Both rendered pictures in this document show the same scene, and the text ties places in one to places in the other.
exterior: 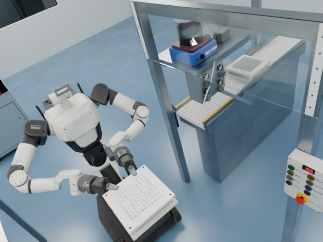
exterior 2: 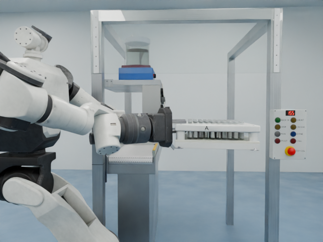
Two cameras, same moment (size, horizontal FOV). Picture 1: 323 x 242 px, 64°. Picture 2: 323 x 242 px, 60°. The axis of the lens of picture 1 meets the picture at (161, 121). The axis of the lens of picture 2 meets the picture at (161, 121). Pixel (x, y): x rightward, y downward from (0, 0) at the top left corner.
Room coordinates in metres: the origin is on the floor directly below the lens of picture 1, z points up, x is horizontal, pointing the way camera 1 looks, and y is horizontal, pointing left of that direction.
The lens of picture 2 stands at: (0.36, 1.08, 1.07)
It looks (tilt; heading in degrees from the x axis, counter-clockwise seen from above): 2 degrees down; 302
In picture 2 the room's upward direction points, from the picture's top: straight up
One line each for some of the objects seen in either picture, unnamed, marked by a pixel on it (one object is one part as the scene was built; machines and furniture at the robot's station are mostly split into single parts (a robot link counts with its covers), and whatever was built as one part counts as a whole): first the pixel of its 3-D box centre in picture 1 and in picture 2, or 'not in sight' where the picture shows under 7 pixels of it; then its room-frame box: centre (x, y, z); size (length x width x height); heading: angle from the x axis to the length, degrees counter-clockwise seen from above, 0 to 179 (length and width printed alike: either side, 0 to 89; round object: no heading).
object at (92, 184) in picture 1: (97, 186); (151, 127); (0.83, 0.39, 1.02); 0.12 x 0.10 x 0.13; 59
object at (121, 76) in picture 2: not in sight; (138, 74); (1.39, -0.31, 1.30); 0.21 x 0.20 x 0.09; 30
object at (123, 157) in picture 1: (127, 162); not in sight; (0.93, 0.23, 1.02); 0.12 x 0.10 x 0.13; 19
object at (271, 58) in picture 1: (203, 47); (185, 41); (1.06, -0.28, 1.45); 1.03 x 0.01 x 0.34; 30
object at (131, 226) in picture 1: (138, 196); (213, 126); (0.71, 0.20, 1.03); 0.25 x 0.24 x 0.02; 117
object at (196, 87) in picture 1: (205, 78); (152, 103); (1.31, -0.33, 1.12); 0.22 x 0.11 x 0.20; 120
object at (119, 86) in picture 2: not in sight; (134, 88); (1.53, -0.44, 1.23); 0.62 x 0.38 x 0.04; 120
